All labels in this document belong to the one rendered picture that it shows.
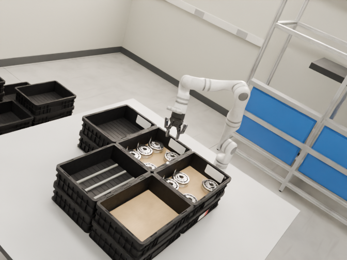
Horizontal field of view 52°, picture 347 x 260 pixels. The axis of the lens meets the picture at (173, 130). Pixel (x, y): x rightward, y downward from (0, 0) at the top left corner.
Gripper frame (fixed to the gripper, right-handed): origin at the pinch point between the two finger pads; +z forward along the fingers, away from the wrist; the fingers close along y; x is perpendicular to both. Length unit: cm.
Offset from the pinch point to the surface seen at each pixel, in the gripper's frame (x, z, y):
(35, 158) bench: 30, 35, 66
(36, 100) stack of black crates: -37, 23, 148
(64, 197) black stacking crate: 47, 38, 25
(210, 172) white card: -24.8, 18.5, -19.5
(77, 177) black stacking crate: 36, 31, 29
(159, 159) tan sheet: -14.4, 20.6, 11.1
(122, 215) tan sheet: 36, 37, -3
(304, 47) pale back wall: -264, -92, -6
